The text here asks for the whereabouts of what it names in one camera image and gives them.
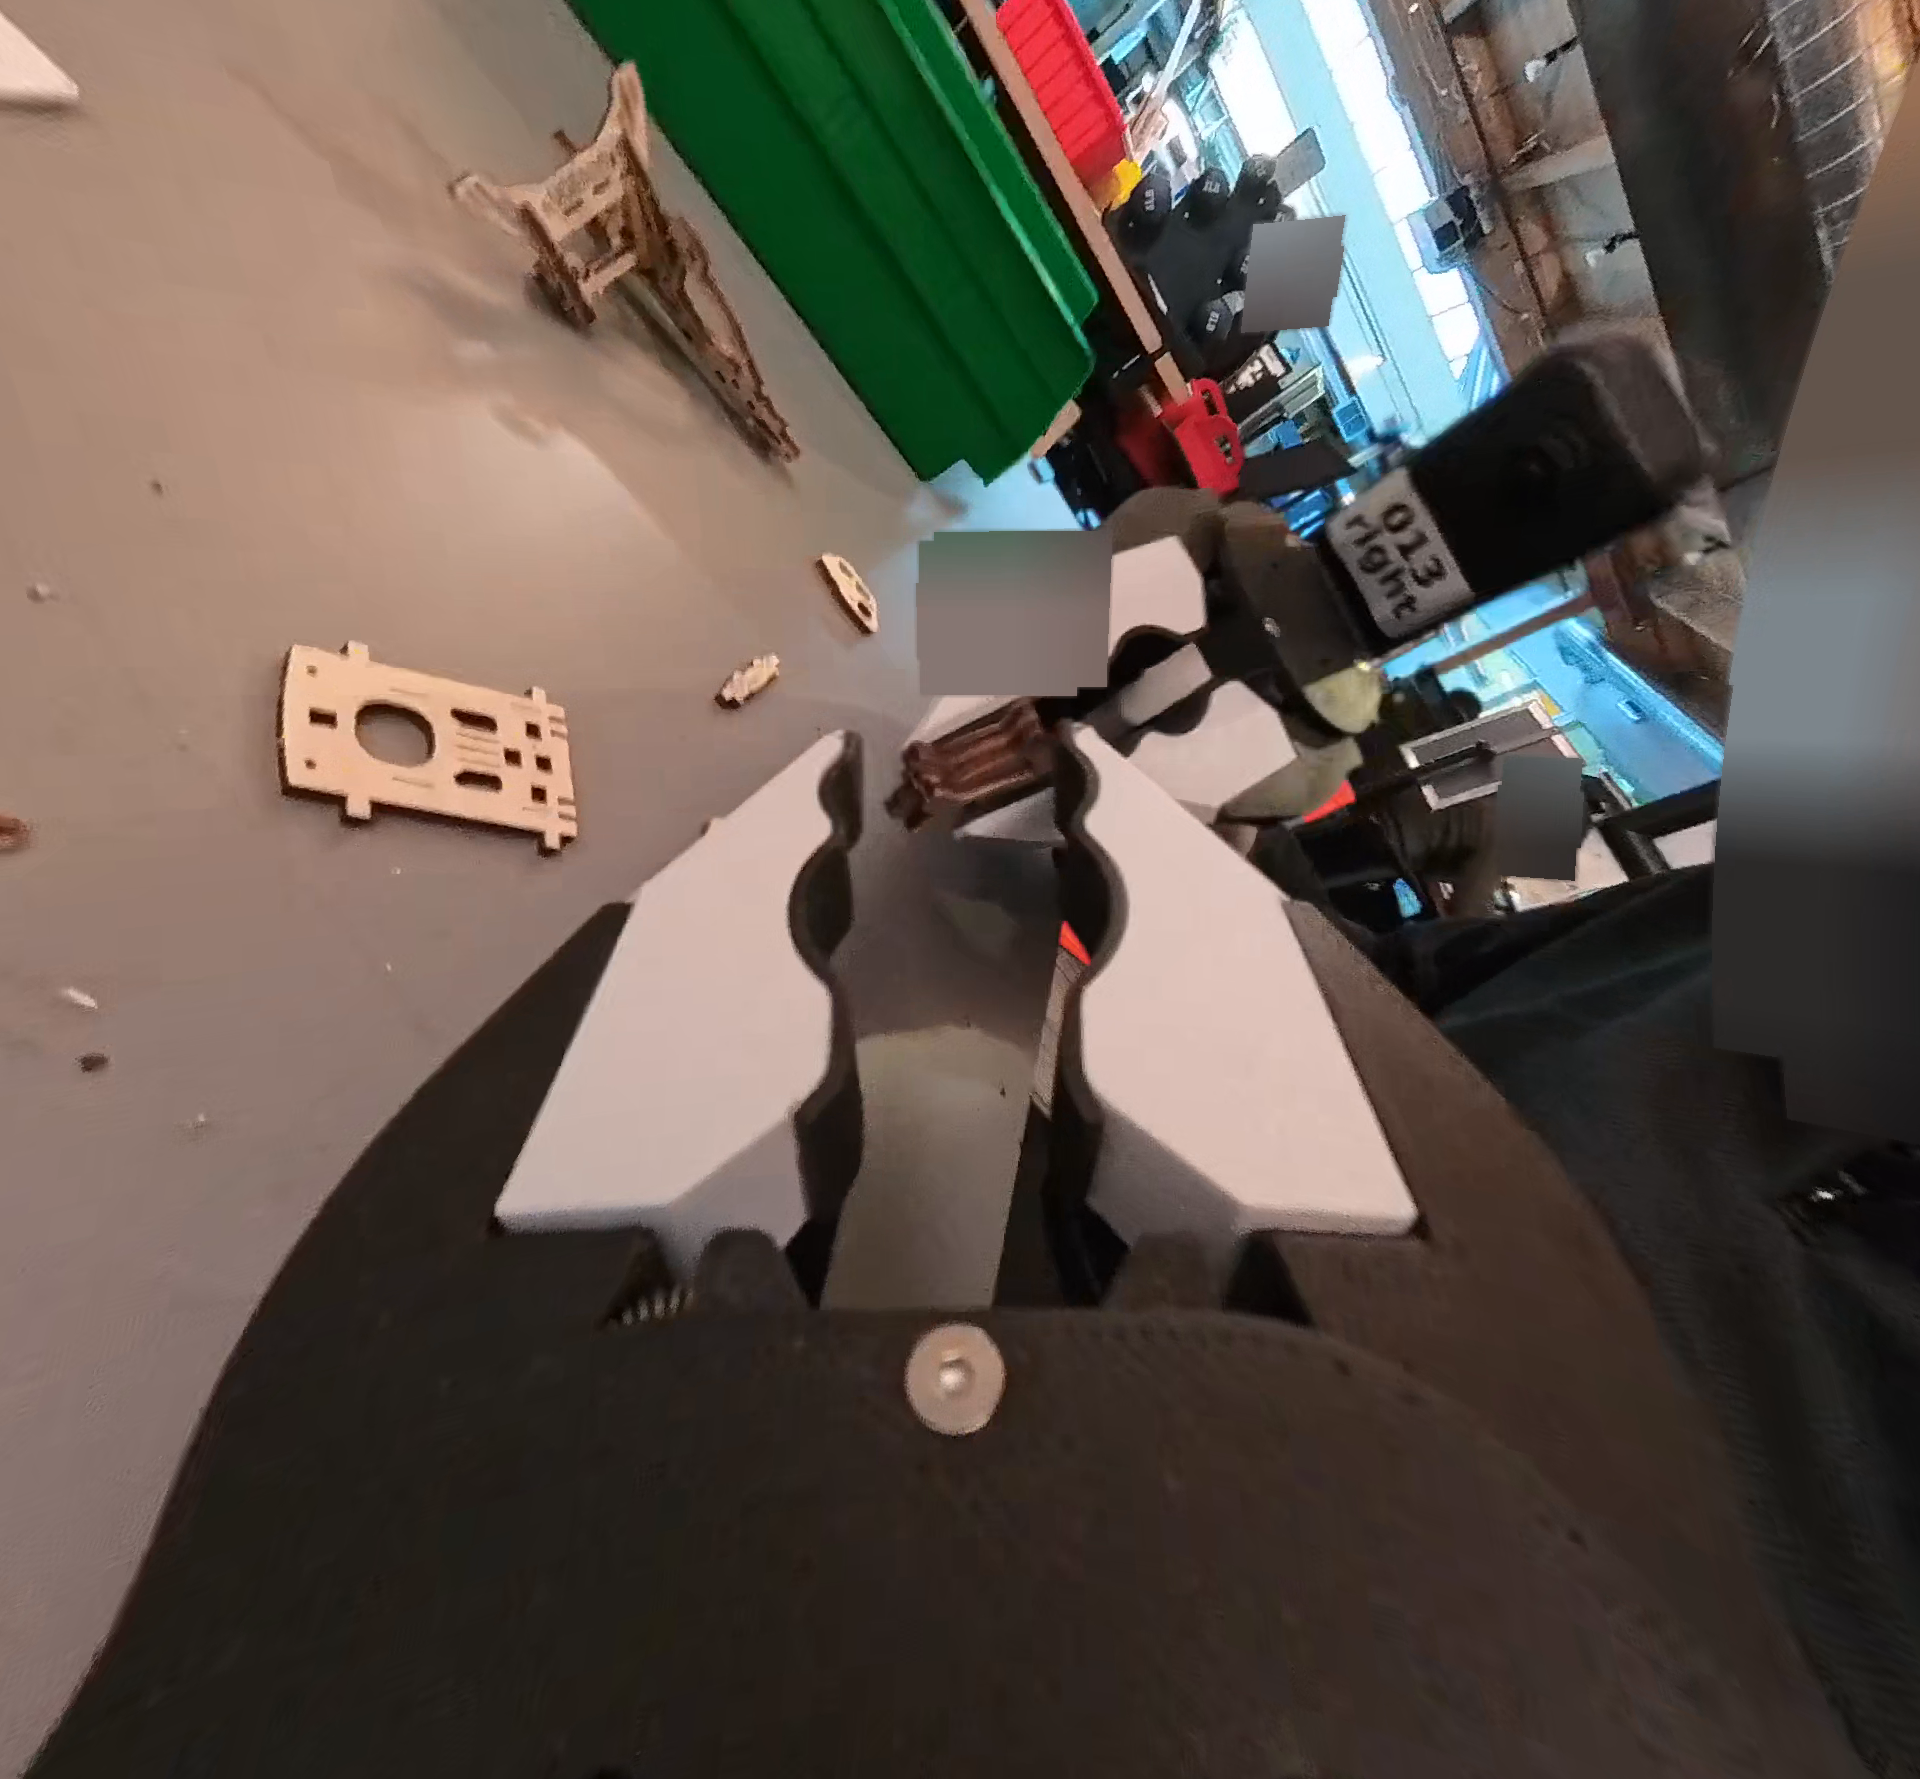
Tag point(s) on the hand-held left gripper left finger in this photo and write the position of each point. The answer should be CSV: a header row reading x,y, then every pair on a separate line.
x,y
675,1044

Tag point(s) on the white paper sheet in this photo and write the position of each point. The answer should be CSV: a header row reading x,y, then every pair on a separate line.
x,y
24,63

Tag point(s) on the wooden plate with round hole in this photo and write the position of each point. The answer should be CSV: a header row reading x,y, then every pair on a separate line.
x,y
436,745

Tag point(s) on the tiny notched wooden piece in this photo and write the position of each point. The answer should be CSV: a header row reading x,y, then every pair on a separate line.
x,y
747,681

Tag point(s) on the wooden model frame assembly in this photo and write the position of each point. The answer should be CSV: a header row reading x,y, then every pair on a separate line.
x,y
602,221

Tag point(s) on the person's black clothing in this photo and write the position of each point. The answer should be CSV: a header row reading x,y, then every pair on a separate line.
x,y
1650,1285

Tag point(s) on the green plastic crate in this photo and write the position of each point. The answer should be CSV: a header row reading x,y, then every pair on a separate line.
x,y
842,130

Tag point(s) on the red plastic bin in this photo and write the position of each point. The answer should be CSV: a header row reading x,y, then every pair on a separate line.
x,y
1059,71

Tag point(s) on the small oval wooden piece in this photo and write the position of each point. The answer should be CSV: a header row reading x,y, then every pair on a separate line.
x,y
849,591

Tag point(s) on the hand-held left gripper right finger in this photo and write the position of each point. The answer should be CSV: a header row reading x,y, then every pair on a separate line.
x,y
1230,1060

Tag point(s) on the yellow plastic bin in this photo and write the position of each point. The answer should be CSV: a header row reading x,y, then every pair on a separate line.
x,y
1118,181

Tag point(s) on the small dark wooden model part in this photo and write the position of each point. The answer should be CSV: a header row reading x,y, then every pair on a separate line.
x,y
977,768

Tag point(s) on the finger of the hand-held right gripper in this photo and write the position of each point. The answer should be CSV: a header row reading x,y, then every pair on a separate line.
x,y
1215,736
1156,588

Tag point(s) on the black dumbbells on yellow rack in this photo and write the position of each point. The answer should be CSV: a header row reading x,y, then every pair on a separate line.
x,y
1199,248

